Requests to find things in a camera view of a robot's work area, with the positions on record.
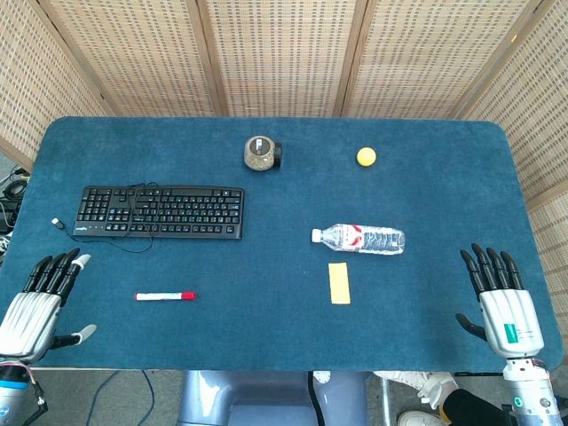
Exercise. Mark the glass jar with black lid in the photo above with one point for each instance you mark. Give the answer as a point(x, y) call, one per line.
point(259, 153)

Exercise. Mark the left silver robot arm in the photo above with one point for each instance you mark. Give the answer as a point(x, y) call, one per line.
point(13, 390)

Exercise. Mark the white sneaker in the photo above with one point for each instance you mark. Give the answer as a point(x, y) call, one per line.
point(421, 384)
point(415, 419)

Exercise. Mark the blue carpet table cover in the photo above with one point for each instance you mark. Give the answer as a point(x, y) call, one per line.
point(275, 319)

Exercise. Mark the yellow rectangular card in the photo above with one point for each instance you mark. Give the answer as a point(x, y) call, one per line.
point(339, 284)

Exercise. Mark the left black-fingered silver robot hand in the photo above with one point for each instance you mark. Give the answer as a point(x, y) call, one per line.
point(29, 317)

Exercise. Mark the woven bamboo folding screen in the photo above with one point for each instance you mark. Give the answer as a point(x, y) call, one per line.
point(284, 53)

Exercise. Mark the right black-fingered silver robot hand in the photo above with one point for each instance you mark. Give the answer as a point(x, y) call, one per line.
point(510, 317)

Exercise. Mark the grey-blue robot torso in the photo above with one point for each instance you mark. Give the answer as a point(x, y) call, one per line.
point(248, 399)

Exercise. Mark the yellow ball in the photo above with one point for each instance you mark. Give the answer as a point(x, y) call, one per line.
point(366, 157)

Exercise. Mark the clear plastic water bottle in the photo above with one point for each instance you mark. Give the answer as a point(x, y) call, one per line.
point(364, 239)

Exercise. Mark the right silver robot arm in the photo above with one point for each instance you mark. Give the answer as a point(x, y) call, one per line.
point(532, 390)

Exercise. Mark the black trouser leg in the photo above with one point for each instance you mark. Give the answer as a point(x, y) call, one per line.
point(470, 408)

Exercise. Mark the red-capped white marker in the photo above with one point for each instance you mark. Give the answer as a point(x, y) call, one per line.
point(162, 296)

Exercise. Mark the black computer keyboard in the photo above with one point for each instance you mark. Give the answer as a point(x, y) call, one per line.
point(160, 213)

